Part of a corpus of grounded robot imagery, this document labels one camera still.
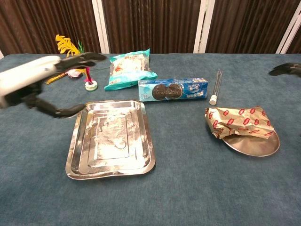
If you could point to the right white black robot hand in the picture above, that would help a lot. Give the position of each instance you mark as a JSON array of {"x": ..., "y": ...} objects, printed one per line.
[{"x": 288, "y": 69}]

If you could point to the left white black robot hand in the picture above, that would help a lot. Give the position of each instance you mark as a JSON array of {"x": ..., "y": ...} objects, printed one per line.
[{"x": 26, "y": 75}]

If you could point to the gold red snack bag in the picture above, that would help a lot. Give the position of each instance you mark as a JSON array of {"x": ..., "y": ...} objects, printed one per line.
[{"x": 240, "y": 121}]

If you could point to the blue cookie box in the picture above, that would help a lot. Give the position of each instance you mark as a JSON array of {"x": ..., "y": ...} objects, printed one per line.
[{"x": 172, "y": 90}]

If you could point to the dark brown partition panel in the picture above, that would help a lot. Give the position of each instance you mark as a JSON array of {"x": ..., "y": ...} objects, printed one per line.
[
  {"x": 150, "y": 23},
  {"x": 35, "y": 23},
  {"x": 296, "y": 44},
  {"x": 247, "y": 23}
]

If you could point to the yellow rectangular box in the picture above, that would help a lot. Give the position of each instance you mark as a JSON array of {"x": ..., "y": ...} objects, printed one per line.
[{"x": 55, "y": 78}]

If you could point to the pink artificial flower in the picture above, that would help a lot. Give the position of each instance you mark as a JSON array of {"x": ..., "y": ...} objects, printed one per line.
[{"x": 73, "y": 73}]

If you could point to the colourful feather shuttlecock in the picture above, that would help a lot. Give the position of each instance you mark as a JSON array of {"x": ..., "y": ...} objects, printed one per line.
[{"x": 90, "y": 84}]

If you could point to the glass test tube white cap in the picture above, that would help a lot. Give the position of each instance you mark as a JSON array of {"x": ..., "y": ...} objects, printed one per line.
[{"x": 216, "y": 89}]

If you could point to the round stainless steel plate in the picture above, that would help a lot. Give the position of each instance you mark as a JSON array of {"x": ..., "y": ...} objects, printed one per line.
[{"x": 254, "y": 146}]

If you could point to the teal white snack bag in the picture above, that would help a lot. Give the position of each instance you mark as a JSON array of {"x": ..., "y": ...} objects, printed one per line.
[{"x": 129, "y": 70}]

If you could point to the rectangular stainless steel tray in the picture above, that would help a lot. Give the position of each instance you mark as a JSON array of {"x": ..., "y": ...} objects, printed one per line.
[{"x": 110, "y": 141}]

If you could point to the blue felt table mat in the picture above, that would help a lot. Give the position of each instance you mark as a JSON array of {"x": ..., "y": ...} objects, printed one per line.
[{"x": 188, "y": 188}]

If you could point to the white partition post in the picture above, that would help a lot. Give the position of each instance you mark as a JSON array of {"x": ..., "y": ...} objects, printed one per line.
[
  {"x": 1, "y": 54},
  {"x": 101, "y": 26},
  {"x": 203, "y": 26},
  {"x": 289, "y": 33}
]

